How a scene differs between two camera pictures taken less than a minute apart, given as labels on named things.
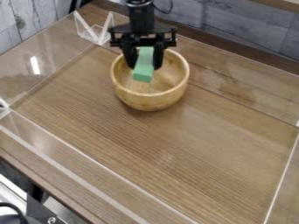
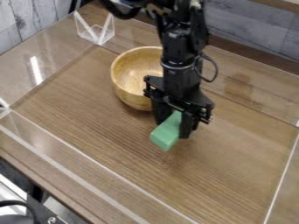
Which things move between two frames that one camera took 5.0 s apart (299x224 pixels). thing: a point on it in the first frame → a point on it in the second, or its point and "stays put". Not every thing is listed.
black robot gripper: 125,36 → 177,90
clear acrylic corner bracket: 97,34 stays put
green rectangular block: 144,67 → 164,134
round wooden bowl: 155,95 stays put
